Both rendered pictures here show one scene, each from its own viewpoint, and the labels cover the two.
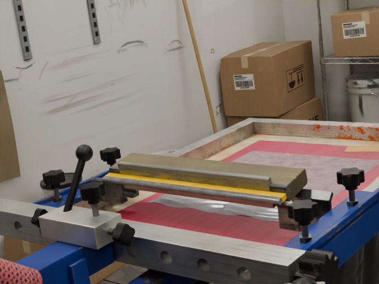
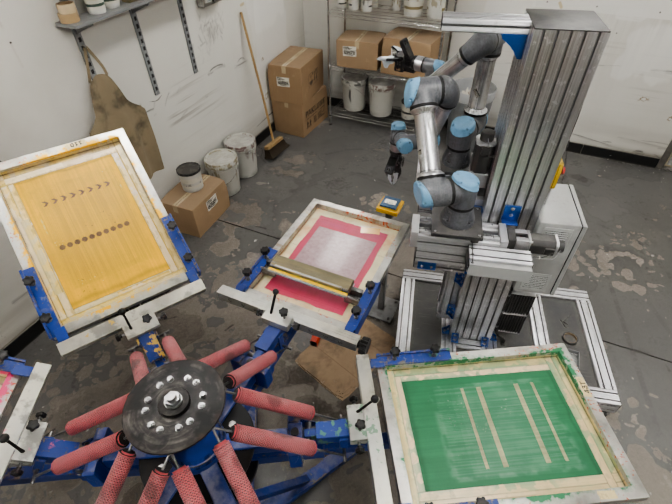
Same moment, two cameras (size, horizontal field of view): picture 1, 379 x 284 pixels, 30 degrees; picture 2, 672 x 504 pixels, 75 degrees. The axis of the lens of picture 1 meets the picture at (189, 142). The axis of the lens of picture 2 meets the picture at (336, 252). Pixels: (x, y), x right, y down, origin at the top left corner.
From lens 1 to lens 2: 1.12 m
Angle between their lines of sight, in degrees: 32
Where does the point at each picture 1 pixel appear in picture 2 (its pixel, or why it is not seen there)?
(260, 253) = (345, 337)
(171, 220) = (297, 287)
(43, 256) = (268, 335)
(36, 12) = (158, 61)
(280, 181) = (345, 287)
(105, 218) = (289, 320)
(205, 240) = (325, 327)
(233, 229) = (324, 295)
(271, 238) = (340, 302)
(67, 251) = (276, 332)
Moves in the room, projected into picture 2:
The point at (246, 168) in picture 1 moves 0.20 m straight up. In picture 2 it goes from (330, 276) to (329, 244)
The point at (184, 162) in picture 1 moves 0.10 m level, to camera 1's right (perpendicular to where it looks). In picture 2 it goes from (303, 267) to (324, 263)
